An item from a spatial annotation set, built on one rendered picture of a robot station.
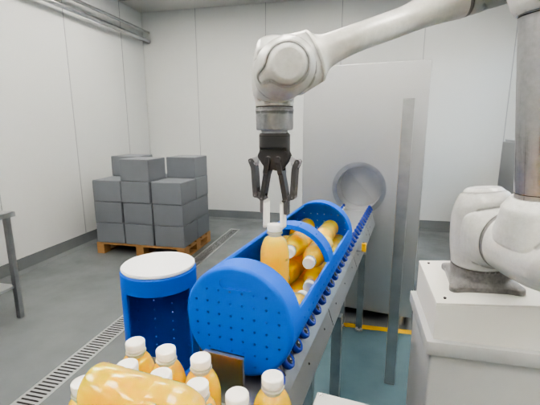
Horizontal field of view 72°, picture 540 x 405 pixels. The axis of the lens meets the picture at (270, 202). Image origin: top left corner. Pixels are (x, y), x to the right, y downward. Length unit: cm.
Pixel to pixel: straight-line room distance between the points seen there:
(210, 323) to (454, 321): 63
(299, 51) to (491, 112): 557
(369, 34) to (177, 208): 382
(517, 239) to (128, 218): 432
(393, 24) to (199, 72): 569
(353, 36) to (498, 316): 77
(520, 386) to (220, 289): 81
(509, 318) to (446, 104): 505
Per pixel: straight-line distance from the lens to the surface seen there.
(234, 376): 92
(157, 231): 463
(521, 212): 94
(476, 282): 116
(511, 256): 98
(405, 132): 213
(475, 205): 110
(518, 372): 122
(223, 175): 632
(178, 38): 671
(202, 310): 97
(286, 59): 67
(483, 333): 115
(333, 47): 76
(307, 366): 116
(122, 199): 478
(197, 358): 78
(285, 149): 88
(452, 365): 118
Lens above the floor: 155
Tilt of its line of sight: 12 degrees down
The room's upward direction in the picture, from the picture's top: straight up
